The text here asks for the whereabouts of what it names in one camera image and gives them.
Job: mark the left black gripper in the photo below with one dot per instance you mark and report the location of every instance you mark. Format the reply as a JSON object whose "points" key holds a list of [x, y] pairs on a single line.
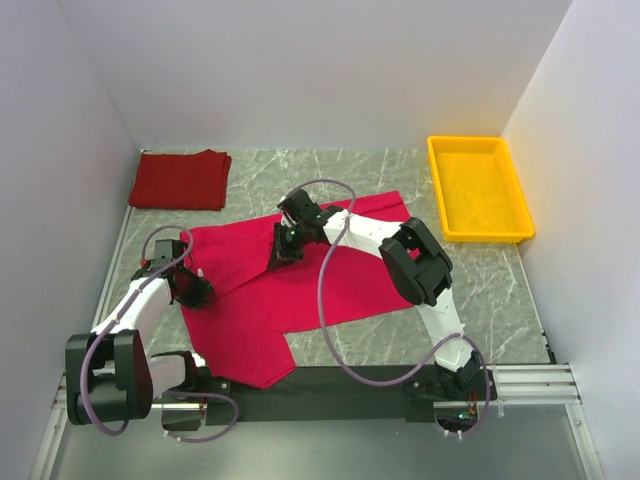
{"points": [[203, 287]]}

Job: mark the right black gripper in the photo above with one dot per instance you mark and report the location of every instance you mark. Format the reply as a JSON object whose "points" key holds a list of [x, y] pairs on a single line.
{"points": [[281, 255]]}

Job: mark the pink t shirt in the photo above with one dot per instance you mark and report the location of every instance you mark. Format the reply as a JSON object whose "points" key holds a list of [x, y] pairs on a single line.
{"points": [[241, 334]]}

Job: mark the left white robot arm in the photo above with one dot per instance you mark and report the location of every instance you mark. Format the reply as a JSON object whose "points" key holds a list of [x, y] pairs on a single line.
{"points": [[109, 376]]}

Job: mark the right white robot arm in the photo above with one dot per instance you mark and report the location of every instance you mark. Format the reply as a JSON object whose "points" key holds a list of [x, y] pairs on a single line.
{"points": [[419, 268]]}

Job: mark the folded dark red t shirt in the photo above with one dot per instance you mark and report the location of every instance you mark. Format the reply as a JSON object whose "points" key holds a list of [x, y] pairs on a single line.
{"points": [[195, 181]]}

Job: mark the black base beam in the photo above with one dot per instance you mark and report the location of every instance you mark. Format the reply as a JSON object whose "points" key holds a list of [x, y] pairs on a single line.
{"points": [[315, 393]]}

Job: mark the yellow plastic tray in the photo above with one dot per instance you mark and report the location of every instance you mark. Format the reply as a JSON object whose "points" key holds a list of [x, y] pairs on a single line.
{"points": [[478, 193]]}

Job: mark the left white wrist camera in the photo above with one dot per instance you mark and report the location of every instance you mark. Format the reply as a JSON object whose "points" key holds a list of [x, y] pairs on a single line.
{"points": [[146, 269]]}

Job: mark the aluminium frame rail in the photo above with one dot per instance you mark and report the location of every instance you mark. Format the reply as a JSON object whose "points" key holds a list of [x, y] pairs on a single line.
{"points": [[531, 431]]}

